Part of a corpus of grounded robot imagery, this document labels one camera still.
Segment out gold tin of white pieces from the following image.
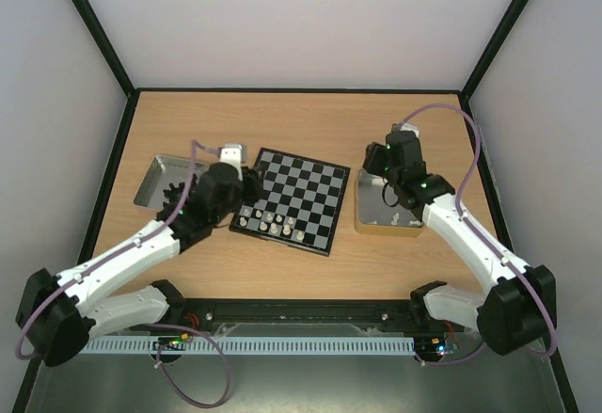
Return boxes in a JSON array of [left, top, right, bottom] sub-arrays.
[[354, 169, 423, 237]]

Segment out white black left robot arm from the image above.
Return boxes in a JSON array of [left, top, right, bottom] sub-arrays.
[[15, 162, 264, 367]]

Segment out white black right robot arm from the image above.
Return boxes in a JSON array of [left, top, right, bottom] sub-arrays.
[[363, 130, 557, 357]]

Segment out black white chess board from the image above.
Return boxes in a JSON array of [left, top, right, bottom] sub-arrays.
[[229, 148, 350, 256]]

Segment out black chess piece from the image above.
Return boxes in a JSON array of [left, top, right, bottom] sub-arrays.
[[163, 182, 185, 203]]

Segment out silver tray of black pieces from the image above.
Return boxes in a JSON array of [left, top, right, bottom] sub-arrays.
[[133, 154, 190, 211]]

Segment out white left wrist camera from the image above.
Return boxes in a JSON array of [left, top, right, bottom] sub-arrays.
[[219, 143, 246, 180]]

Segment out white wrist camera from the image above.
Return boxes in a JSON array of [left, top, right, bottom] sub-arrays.
[[219, 143, 246, 180], [391, 122, 420, 137]]

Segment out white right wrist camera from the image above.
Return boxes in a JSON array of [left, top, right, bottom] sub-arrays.
[[391, 122, 420, 137]]

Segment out black cage frame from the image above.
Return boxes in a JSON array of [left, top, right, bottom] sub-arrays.
[[12, 0, 578, 412]]

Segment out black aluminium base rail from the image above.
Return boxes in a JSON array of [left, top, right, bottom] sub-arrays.
[[157, 298, 464, 335]]

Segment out light blue cable duct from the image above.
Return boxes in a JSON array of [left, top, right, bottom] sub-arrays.
[[82, 336, 415, 356]]

